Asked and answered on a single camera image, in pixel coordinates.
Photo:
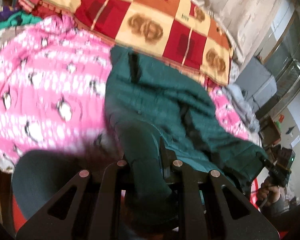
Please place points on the green purple cloth pile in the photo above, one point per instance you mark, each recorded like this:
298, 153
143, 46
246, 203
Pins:
11, 17

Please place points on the pink penguin bedsheet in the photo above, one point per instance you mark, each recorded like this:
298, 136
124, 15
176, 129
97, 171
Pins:
65, 91

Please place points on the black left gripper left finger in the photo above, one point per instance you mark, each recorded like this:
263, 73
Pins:
82, 209

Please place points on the grey folded garment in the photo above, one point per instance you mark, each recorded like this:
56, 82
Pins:
244, 110

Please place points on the person's right hand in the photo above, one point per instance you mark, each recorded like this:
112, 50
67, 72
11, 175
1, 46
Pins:
268, 193

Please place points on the grey cabinet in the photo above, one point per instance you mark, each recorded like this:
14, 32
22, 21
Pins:
258, 85

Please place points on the red cream rose blanket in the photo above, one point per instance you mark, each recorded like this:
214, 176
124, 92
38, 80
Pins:
177, 32

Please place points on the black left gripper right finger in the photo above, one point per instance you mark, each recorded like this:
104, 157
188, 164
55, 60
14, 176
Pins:
208, 206

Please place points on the green quilted puffer jacket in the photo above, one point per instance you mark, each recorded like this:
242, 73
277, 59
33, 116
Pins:
146, 200

